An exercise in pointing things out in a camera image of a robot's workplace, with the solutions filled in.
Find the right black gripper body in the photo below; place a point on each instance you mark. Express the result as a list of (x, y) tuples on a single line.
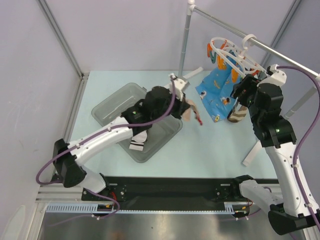
[(240, 89)]

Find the blue cartoon print sock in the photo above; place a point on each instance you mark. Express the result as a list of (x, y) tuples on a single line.
[(215, 90)]

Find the white slotted cable duct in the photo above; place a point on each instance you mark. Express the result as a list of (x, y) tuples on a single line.
[(85, 208)]

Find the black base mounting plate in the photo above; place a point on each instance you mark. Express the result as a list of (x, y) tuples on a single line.
[(176, 193)]

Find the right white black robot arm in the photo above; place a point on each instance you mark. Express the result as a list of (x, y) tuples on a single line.
[(296, 209)]

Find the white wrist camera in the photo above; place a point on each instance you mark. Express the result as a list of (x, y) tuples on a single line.
[(275, 76), (179, 85)]

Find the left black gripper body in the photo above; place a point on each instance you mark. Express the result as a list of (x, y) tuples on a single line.
[(177, 107)]

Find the brown striped sock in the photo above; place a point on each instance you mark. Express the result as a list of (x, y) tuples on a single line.
[(237, 113)]

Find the orange clothes clip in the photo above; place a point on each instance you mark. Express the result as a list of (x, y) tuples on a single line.
[(234, 75), (221, 63), (209, 50)]

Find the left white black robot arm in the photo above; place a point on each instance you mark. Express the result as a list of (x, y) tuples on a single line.
[(69, 158)]

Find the white metal drying rack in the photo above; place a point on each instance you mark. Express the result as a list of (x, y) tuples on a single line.
[(191, 7)]

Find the white black striped sock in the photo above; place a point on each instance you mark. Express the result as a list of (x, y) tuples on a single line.
[(136, 146)]

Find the white round clip hanger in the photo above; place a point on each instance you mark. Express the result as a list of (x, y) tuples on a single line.
[(237, 57)]

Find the clear grey plastic bin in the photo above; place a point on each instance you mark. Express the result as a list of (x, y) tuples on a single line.
[(139, 106)]

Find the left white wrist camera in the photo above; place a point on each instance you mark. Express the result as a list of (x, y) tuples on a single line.
[(179, 85)]

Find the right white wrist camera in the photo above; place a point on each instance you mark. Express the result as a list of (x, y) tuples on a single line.
[(275, 76)]

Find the teal clothes clip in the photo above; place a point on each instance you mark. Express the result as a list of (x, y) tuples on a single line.
[(213, 56)]

